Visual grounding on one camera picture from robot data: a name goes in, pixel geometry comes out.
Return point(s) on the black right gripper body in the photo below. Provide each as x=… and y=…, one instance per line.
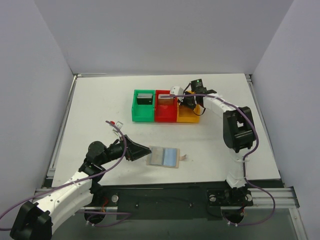
x=189, y=101

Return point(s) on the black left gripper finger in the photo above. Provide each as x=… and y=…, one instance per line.
x=141, y=153
x=134, y=147

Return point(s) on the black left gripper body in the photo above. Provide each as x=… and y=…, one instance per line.
x=128, y=147

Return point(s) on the beige leather card holder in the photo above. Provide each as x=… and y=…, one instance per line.
x=166, y=157

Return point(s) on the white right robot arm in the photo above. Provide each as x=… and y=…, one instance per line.
x=238, y=130

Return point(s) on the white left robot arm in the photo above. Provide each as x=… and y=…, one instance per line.
x=39, y=220

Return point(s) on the cards in red bin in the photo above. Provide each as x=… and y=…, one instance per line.
x=165, y=100

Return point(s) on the black cards in green bin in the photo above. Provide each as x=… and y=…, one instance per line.
x=144, y=98

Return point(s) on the yellow plastic bin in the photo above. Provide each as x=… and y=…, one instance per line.
x=186, y=115

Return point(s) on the red plastic bin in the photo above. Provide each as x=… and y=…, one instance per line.
x=162, y=113

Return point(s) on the green plastic bin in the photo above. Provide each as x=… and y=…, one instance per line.
x=143, y=113

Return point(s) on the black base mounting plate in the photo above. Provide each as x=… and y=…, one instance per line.
x=173, y=201

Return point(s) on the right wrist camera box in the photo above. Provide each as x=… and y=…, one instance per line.
x=176, y=91

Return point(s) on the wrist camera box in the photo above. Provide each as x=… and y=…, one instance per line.
x=176, y=91
x=117, y=126

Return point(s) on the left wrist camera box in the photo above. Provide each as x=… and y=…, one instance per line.
x=117, y=126

